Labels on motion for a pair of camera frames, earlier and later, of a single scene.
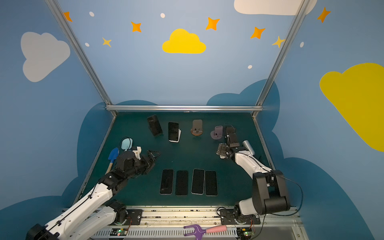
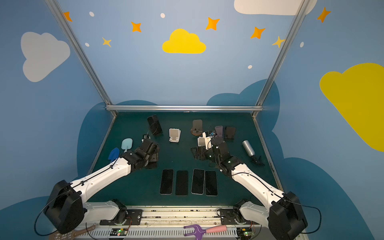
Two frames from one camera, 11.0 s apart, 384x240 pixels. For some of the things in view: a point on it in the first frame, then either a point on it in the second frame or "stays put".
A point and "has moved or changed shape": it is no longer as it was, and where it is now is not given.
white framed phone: [198, 181] stays put
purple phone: [167, 182] stays put
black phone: [154, 125] stays put
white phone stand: [179, 135] stays put
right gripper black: [233, 144] → [212, 143]
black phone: [173, 131] has moved or changed shape
